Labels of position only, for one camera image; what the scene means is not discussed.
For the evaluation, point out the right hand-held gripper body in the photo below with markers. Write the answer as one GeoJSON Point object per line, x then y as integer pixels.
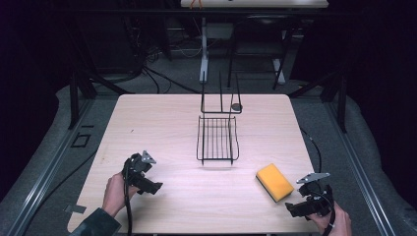
{"type": "Point", "coordinates": [316, 193]}

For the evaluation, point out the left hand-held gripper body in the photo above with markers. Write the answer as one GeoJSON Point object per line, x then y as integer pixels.
{"type": "Point", "coordinates": [137, 168]}

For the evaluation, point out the person's left hand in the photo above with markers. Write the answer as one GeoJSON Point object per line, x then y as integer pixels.
{"type": "Point", "coordinates": [115, 193]}

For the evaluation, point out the person's right hand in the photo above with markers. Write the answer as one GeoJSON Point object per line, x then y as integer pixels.
{"type": "Point", "coordinates": [337, 224]}

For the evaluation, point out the yellow sponge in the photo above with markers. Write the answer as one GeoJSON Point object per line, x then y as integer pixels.
{"type": "Point", "coordinates": [274, 182]}

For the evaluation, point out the grey tape piece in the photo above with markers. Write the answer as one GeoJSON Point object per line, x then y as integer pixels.
{"type": "Point", "coordinates": [75, 208]}

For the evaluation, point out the white desk leg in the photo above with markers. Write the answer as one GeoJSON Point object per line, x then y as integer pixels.
{"type": "Point", "coordinates": [204, 52]}

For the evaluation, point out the black metal chair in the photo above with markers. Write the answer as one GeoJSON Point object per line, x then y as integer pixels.
{"type": "Point", "coordinates": [259, 36]}

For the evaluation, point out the aluminium rail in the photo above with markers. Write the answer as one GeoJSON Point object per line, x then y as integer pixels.
{"type": "Point", "coordinates": [49, 167]}
{"type": "Point", "coordinates": [360, 167]}

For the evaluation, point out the black frame strut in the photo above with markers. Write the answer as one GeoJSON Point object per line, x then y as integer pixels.
{"type": "Point", "coordinates": [334, 95]}
{"type": "Point", "coordinates": [78, 95]}

